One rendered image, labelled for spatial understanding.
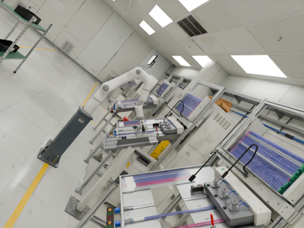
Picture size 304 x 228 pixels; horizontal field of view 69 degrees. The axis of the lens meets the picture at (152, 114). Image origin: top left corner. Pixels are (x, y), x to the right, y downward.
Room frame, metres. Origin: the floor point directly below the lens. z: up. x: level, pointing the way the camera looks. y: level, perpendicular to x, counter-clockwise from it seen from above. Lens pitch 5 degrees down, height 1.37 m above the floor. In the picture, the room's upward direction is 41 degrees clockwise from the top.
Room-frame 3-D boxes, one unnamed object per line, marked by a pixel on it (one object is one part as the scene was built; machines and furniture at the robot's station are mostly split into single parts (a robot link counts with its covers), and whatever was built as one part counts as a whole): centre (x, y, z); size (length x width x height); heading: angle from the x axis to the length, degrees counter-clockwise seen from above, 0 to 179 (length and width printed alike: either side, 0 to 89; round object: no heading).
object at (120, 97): (7.36, 0.95, 0.95); 1.36 x 0.82 x 1.90; 107
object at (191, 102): (2.77, -0.31, 1.52); 0.51 x 0.13 x 0.27; 17
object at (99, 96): (2.50, 0.58, 1.00); 0.19 x 0.12 x 0.24; 12
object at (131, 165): (2.87, -0.41, 0.31); 0.70 x 0.65 x 0.62; 17
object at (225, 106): (2.96, -0.57, 1.82); 0.68 x 0.30 x 0.20; 17
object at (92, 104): (2.47, 0.58, 0.79); 0.19 x 0.19 x 0.18
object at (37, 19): (3.43, 2.44, 1.01); 0.57 x 0.17 x 0.11; 17
